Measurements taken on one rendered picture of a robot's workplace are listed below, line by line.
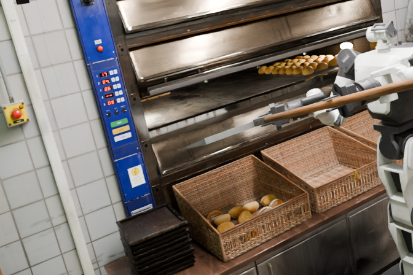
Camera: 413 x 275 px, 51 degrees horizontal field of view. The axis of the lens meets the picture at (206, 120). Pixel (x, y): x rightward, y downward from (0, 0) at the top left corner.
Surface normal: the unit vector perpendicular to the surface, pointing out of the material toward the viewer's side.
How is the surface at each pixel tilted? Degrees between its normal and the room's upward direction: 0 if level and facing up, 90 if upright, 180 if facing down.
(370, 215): 90
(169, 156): 70
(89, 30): 90
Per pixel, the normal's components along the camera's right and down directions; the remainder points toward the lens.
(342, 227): 0.45, 0.12
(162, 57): 0.37, -0.22
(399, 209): -0.85, 0.32
